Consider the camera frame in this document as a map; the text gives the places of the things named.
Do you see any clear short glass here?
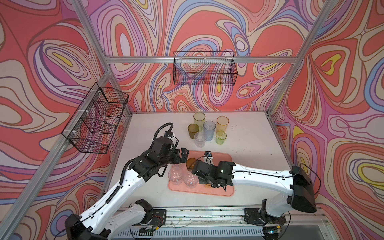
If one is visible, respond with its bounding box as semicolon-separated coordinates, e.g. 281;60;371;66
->
195;132;207;148
183;172;199;189
168;166;184;185

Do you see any olive brown short cup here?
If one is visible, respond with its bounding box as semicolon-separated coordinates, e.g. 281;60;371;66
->
188;124;200;140

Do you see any tall yellow-green cup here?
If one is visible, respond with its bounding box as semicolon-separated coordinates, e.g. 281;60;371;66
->
193;112;206;131

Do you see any green short cup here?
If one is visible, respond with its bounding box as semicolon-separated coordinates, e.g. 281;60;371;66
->
216;131;228;145

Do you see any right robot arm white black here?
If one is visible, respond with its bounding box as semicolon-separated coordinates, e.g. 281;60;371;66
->
192;160;317;218

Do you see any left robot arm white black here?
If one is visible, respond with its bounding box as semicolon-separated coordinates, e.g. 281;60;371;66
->
65;123;189;240

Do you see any pink plastic tray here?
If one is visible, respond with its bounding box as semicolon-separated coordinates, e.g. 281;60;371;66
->
167;149;235;198

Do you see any tall blue cup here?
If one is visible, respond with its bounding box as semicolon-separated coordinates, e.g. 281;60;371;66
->
203;121;216;142

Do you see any tall orange cup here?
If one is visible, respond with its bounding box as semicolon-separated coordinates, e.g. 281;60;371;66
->
216;116;230;132

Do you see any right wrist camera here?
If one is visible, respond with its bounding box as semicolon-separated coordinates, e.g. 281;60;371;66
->
204;151;213;165

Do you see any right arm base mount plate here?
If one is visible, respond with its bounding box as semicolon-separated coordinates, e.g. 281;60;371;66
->
244;208;287;227

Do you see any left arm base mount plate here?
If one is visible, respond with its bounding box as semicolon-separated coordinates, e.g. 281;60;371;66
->
134;209;167;228

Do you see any black wire basket left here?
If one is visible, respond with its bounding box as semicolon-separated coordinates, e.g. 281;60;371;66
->
62;83;129;154

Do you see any black wire basket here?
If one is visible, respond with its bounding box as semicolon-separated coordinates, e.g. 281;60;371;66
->
173;50;238;86
62;83;129;154

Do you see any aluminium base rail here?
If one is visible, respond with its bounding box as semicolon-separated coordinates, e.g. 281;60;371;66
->
162;205;329;229

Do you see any black wire basket back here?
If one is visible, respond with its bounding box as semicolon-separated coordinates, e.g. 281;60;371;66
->
173;50;238;86

